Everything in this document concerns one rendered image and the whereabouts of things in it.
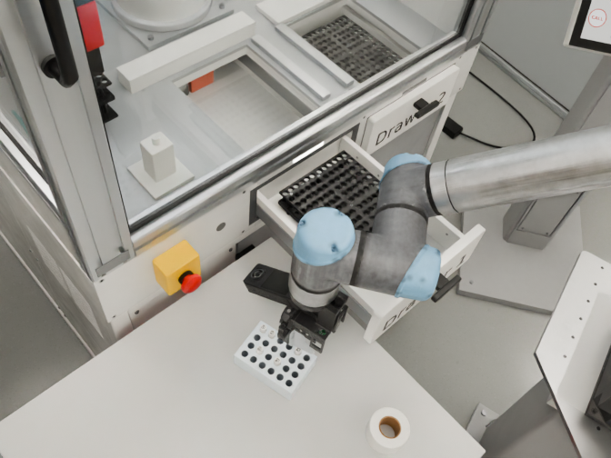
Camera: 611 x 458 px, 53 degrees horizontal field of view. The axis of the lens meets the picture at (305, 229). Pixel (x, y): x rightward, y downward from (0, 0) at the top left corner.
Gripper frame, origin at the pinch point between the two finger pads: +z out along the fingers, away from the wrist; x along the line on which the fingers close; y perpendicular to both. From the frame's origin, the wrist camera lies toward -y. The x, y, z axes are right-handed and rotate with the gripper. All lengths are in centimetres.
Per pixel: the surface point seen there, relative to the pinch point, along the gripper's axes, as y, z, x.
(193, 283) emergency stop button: -18.5, -4.8, -3.7
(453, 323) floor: 25, 85, 72
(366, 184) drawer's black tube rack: -5.0, -5.7, 33.3
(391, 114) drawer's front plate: -10, -8, 52
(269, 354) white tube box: -2.2, 4.9, -3.2
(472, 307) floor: 28, 85, 81
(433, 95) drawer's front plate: -6, -4, 66
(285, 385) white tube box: 3.4, 4.5, -6.5
